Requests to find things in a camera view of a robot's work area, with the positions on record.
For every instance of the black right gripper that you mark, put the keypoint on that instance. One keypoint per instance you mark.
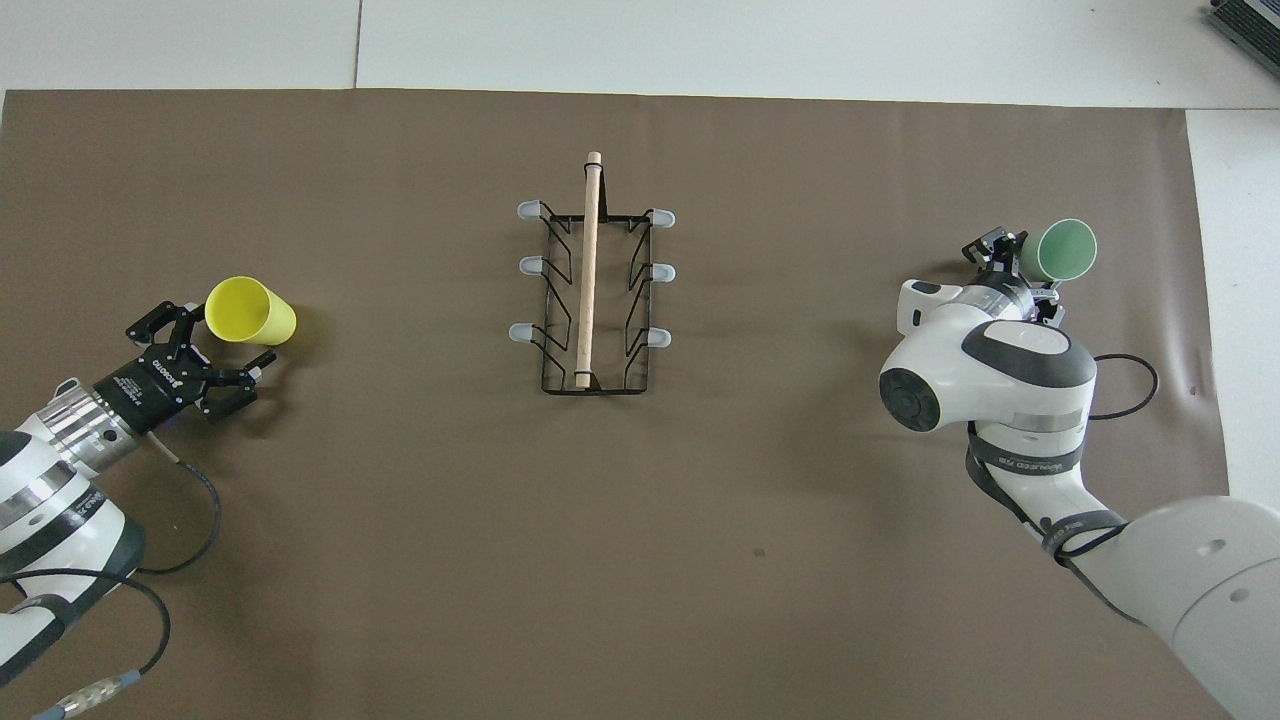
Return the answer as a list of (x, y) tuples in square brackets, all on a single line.
[(1005, 276)]

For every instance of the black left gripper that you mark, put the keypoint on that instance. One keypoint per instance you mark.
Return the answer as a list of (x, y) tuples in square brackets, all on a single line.
[(160, 390)]

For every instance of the light green cup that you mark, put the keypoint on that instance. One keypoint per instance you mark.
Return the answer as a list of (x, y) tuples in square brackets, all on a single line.
[(1065, 250)]

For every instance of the yellow cup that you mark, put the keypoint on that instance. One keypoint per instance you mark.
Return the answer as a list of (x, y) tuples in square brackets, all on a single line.
[(245, 310)]

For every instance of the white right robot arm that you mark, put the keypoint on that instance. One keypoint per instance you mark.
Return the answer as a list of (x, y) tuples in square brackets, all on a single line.
[(1200, 580)]

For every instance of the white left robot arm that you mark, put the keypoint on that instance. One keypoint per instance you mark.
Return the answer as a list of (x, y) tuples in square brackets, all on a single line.
[(40, 500)]

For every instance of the brown paper mat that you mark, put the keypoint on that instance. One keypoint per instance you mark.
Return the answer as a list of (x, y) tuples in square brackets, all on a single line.
[(400, 550)]

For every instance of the grey laptop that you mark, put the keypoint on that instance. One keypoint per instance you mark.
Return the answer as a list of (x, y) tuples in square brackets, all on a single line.
[(1255, 20)]

